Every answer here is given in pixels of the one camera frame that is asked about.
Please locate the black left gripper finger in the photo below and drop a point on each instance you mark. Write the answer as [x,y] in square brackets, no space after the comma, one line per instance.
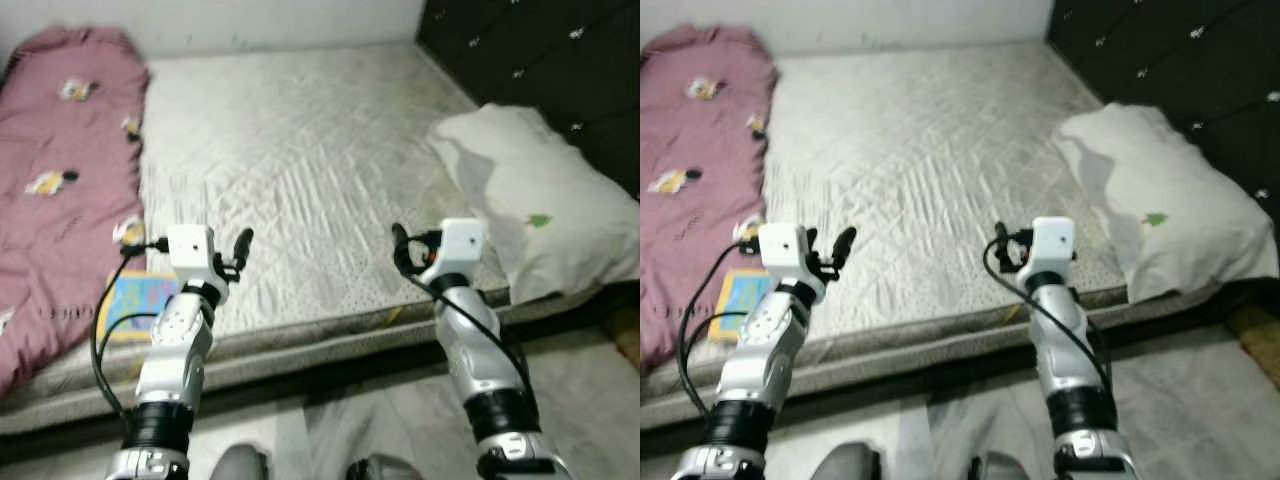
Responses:
[243,248]
[844,248]

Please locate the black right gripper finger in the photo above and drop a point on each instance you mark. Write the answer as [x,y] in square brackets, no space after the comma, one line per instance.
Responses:
[400,245]
[1001,236]

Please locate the colourful children's book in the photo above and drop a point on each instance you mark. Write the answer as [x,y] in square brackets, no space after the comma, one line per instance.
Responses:
[135,305]
[740,300]

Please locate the pink cartoon print blanket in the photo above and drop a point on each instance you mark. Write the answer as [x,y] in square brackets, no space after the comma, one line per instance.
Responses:
[690,180]
[60,180]

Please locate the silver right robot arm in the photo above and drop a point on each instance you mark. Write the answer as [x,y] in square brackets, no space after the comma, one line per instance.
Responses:
[1070,350]
[485,350]

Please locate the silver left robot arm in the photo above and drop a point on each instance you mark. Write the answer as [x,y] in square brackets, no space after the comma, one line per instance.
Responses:
[175,350]
[760,350]

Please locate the white quilted mattress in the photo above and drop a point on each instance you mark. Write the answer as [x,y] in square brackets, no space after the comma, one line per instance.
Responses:
[300,170]
[920,170]

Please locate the white pillow green tree print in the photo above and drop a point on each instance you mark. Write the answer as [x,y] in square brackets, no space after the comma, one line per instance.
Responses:
[1170,200]
[540,200]

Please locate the silver left robot leg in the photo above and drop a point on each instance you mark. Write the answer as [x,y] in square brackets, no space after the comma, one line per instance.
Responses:
[240,465]
[845,465]

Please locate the silver robot leg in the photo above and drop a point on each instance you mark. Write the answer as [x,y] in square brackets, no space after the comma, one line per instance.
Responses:
[240,465]
[380,470]
[845,465]
[995,470]

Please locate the silver right robot leg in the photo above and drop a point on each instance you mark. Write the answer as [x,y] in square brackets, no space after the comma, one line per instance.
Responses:
[380,470]
[995,470]

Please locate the black tufted headboard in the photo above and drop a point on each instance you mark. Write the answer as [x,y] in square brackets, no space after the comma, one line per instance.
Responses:
[1180,60]
[540,60]

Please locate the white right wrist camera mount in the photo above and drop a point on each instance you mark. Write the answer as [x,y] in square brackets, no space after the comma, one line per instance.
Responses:
[460,248]
[1048,246]

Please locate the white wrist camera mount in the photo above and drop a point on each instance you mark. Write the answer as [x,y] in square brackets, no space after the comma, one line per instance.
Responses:
[782,252]
[190,252]
[1048,246]
[460,248]

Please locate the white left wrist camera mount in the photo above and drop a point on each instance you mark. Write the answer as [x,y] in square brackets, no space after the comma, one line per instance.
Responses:
[190,252]
[782,252]

